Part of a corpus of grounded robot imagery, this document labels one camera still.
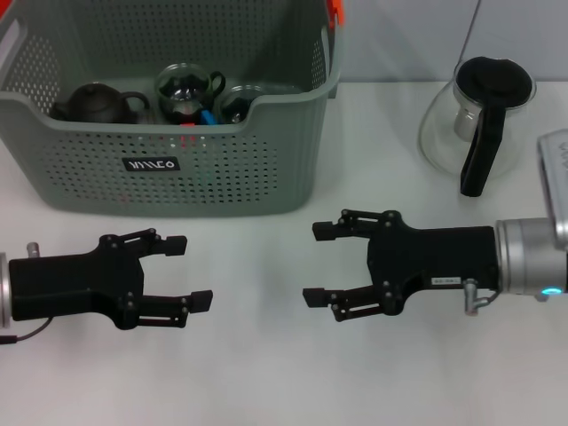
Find glass pitcher black handle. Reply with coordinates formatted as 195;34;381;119
417;55;538;198

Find grey perforated storage bin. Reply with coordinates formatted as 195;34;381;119
0;0;346;219

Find right gripper cable plug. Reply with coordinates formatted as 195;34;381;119
461;277;503;318

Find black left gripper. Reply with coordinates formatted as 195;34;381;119
7;227;215;332

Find glass teacup black sleeve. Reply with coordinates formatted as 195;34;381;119
154;61;227;126
219;83;267;126

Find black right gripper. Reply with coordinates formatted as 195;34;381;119
302;208;501;325

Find dark clay teapot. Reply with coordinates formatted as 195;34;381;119
49;82;152;124

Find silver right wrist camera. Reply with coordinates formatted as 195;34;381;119
536;128;568;250

